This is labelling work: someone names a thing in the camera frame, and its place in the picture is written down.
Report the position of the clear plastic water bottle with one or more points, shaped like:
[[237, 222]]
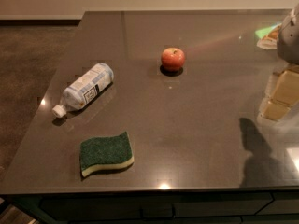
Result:
[[84, 90]]

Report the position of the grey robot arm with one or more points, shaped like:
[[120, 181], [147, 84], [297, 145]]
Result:
[[288, 38]]

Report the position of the dark cabinet drawers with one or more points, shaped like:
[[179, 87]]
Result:
[[163, 208]]

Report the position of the green snack bag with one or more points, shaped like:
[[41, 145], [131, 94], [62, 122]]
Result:
[[268, 37]]

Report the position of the green and yellow sponge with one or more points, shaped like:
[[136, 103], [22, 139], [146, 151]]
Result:
[[111, 153]]

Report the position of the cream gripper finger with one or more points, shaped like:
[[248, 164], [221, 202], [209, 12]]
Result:
[[281, 95]]

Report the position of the red apple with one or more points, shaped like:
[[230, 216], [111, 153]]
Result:
[[172, 59]]

